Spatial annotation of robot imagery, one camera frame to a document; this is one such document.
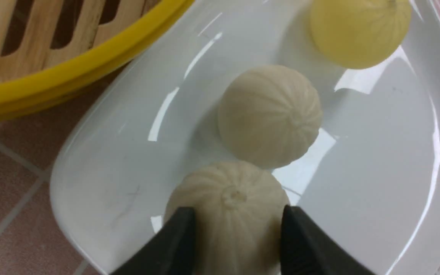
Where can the white square plate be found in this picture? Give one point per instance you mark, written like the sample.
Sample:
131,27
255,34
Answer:
371,180

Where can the yellow steamed bun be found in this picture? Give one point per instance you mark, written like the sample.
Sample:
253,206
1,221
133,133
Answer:
359,34

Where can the white steamed bun front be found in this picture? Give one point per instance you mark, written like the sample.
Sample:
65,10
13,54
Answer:
238,209

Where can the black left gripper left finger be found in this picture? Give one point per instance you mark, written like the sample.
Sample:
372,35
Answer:
171,251

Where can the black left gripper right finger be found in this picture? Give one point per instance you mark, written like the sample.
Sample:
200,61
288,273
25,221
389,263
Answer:
305,249

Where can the yellow-rimmed bamboo steamer basket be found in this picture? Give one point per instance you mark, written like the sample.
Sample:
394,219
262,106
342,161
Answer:
51,49

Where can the white steamed bun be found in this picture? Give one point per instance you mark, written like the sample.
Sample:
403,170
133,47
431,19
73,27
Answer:
238,209
269,116

